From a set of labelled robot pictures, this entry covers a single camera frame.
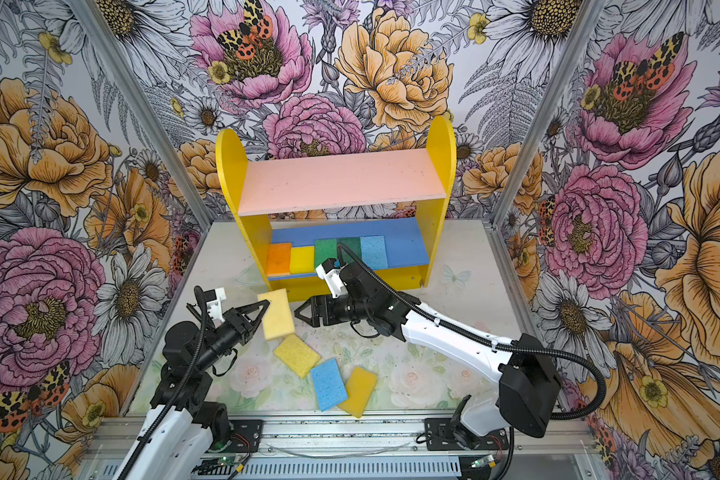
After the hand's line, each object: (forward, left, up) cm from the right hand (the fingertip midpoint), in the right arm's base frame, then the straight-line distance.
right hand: (309, 321), depth 71 cm
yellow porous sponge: (0, +7, -21) cm, 22 cm away
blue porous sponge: (-9, -3, -19) cm, 21 cm away
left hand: (+4, +10, -2) cm, 11 cm away
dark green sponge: (+30, -10, -6) cm, 32 cm away
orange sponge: (+23, +12, -5) cm, 27 cm away
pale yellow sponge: (+1, +8, -1) cm, 8 cm away
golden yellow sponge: (-9, -11, -21) cm, 25 cm away
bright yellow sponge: (+23, +5, -5) cm, 24 cm away
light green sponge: (+27, -1, -5) cm, 27 cm away
